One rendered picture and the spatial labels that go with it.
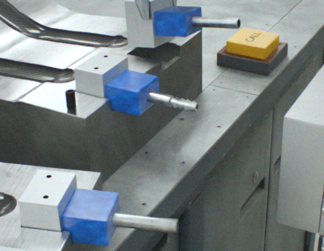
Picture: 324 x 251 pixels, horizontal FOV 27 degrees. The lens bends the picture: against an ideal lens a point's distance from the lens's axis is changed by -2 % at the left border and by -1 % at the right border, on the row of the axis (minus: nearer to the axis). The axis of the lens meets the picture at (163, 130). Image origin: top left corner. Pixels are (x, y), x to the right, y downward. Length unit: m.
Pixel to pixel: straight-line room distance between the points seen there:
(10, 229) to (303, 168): 0.26
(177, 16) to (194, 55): 0.11
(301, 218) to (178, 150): 0.32
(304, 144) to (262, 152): 0.73
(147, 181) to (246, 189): 0.44
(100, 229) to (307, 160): 0.20
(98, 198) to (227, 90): 0.37
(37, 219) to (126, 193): 0.16
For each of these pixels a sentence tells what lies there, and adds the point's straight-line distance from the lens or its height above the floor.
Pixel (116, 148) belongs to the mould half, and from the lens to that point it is 0.74.
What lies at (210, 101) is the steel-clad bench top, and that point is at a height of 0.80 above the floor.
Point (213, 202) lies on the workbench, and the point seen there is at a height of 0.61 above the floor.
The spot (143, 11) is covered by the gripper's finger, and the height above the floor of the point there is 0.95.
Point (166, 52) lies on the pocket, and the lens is 0.85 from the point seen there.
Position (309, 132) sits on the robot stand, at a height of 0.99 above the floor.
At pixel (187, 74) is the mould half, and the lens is 0.86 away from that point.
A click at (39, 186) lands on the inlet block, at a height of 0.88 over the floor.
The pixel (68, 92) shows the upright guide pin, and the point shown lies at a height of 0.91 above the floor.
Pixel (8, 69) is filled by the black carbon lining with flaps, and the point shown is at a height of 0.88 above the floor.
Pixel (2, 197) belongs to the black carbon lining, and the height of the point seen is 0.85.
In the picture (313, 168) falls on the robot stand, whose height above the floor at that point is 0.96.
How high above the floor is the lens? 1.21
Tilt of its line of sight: 30 degrees down
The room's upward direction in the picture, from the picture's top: 2 degrees counter-clockwise
